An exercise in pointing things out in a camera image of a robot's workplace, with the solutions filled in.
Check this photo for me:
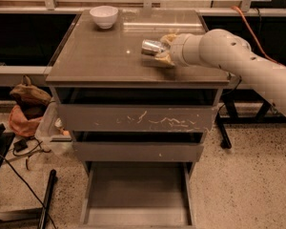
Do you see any white ceramic bowl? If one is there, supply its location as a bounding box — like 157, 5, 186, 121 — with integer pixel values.
90, 6, 118, 29

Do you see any silver blue redbull can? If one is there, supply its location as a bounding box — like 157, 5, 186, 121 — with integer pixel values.
141, 39, 167, 56

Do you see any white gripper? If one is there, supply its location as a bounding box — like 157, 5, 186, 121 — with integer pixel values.
154, 33, 202, 67

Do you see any black floor cable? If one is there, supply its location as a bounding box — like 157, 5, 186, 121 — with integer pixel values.
0, 151, 58, 229

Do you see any black metal stand leg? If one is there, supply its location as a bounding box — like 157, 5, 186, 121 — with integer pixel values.
37, 169, 57, 229

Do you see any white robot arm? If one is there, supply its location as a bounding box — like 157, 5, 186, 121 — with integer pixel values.
155, 30, 286, 116

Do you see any black table frame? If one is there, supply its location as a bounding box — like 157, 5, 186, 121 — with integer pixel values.
215, 90, 286, 149

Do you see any grey top drawer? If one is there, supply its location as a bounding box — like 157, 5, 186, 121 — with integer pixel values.
54, 87, 220, 133

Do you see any orange cloth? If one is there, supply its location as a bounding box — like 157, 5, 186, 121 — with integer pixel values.
9, 105, 42, 137

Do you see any grey middle drawer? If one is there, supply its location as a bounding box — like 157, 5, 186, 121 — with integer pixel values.
73, 132, 204, 162

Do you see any grey open bottom drawer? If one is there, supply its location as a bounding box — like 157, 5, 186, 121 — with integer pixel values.
79, 162, 195, 229

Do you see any black small floor device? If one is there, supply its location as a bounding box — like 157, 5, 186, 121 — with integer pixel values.
13, 139, 28, 152

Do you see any grey drawer cabinet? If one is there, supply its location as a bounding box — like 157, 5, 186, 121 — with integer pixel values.
45, 9, 231, 177

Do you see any clear plastic bin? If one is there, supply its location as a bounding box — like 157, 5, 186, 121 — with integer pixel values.
34, 102, 72, 156

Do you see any orange cable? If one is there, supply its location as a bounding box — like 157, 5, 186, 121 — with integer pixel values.
231, 5, 279, 64

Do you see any brown cloth bag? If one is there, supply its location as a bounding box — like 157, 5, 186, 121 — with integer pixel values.
10, 75, 51, 106

